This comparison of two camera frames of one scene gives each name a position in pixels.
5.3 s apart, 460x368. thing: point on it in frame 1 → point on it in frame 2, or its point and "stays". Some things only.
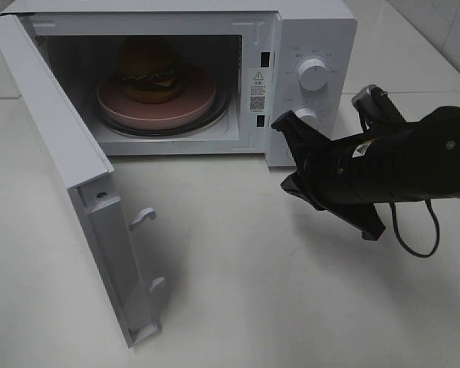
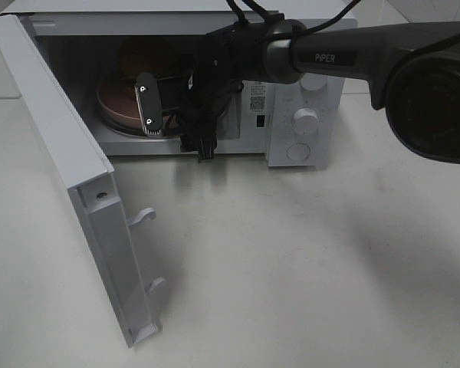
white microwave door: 83,166 stays
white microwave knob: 308,116 stays
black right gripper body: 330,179 → 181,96
